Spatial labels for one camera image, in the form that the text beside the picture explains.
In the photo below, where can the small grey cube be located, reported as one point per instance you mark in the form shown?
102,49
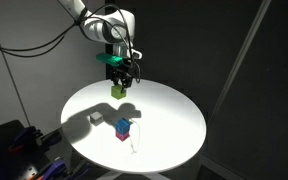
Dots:
96,118

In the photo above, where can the green wrist camera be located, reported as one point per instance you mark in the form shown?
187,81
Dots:
112,60

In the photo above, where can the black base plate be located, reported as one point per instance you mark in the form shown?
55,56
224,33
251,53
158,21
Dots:
23,155

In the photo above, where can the blue block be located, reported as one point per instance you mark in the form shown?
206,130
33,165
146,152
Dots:
122,126

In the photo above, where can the black perforated breadboard plate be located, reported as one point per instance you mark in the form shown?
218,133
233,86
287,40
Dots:
17,169

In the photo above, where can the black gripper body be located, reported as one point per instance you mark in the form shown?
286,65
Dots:
124,71

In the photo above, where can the pink block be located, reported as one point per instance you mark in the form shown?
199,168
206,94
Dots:
122,137

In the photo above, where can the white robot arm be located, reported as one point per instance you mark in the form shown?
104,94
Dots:
116,29

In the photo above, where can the blue orange spring clamp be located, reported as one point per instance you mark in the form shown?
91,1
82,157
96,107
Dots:
28,138
50,170

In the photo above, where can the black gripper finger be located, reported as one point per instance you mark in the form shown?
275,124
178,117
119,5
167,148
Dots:
125,85
116,81

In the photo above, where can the green block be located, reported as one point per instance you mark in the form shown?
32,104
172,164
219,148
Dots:
118,91

